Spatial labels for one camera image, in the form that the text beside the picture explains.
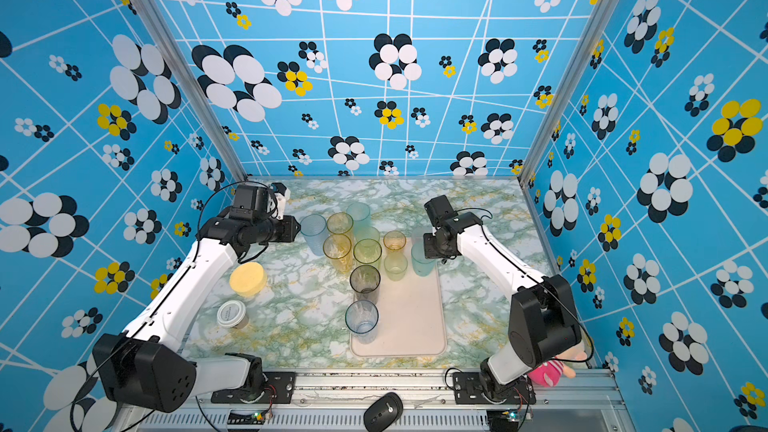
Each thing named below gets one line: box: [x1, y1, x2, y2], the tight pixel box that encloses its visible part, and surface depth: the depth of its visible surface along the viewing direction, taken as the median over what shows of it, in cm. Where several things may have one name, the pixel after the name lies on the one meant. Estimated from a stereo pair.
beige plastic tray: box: [350, 237, 447, 358], surface depth 86 cm
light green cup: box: [384, 248, 408, 282], surface depth 95 cm
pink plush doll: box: [528, 357, 577, 387], surface depth 72 cm
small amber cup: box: [383, 230, 407, 250], surface depth 98 cm
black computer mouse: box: [363, 392, 403, 432], surface depth 70 cm
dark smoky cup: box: [349, 264, 381, 304], surface depth 82 cm
